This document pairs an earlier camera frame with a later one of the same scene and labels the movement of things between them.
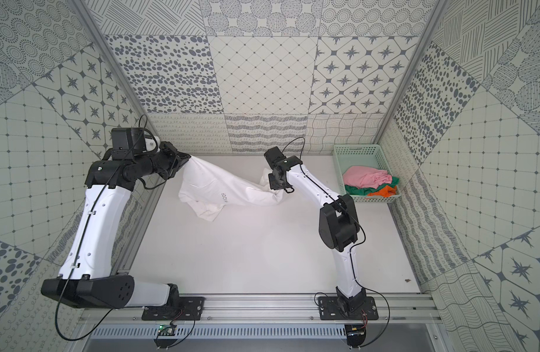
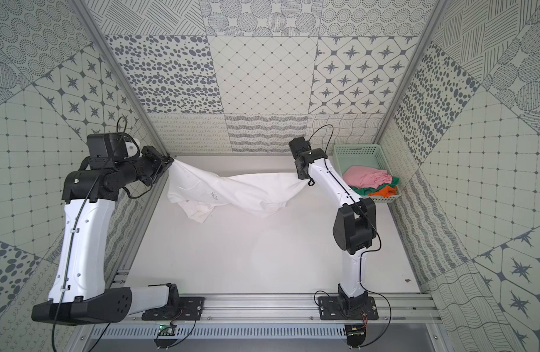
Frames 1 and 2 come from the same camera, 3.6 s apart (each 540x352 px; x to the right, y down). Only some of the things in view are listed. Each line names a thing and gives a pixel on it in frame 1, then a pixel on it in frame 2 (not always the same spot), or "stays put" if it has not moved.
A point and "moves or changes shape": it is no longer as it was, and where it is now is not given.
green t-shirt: (355, 191) stays put
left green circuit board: (166, 330) stays put
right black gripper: (274, 185) -> (302, 176)
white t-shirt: (208, 191) moves or changes shape
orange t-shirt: (387, 191) stays put
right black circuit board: (356, 334) stays put
